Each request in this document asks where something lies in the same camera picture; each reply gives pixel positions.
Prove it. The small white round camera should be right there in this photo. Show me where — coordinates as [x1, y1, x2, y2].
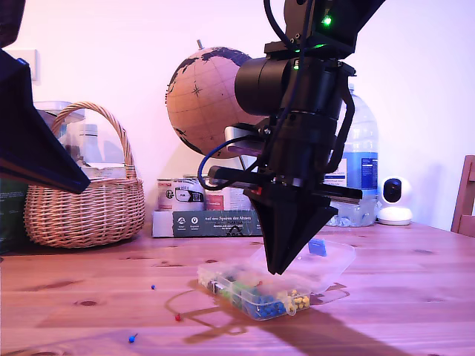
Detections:
[377, 177, 414, 226]

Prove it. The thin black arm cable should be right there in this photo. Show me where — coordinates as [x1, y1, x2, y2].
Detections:
[263, 0, 309, 149]

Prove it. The cork globe on stand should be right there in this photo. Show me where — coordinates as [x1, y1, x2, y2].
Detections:
[164, 39, 263, 174]

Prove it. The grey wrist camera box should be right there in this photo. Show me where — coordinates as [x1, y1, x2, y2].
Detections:
[223, 125, 275, 157]

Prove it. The large clear water bottle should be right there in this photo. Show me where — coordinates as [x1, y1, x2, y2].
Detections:
[326, 83, 380, 228]

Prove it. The white paper carton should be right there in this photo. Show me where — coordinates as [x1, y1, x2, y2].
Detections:
[83, 162, 129, 179]

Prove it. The blue camera cable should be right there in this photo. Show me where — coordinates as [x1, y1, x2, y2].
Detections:
[197, 139, 238, 192]

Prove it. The white wall light switch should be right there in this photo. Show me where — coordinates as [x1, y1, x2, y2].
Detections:
[7, 48, 39, 83]

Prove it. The clear glass jar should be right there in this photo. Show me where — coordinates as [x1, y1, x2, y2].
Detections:
[36, 99, 88, 156]

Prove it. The clear plastic pin organizer box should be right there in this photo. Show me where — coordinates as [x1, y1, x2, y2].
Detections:
[196, 237, 357, 323]

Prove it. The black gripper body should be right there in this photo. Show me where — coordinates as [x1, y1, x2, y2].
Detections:
[207, 111, 363, 205]

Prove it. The green and silver food bag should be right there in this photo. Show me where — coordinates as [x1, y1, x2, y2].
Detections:
[0, 174, 30, 256]

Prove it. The wooden chair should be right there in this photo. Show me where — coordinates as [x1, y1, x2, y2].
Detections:
[451, 154, 475, 238]

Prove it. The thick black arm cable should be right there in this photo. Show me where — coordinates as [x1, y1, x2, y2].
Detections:
[322, 83, 356, 175]

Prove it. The clear bottle white cap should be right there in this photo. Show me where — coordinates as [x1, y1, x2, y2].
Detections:
[79, 124, 102, 164]

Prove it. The green and white cardboard tray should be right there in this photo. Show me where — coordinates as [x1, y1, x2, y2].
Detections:
[151, 208, 265, 239]

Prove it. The wicker basket with handle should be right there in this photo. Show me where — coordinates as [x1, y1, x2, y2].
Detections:
[24, 102, 146, 248]

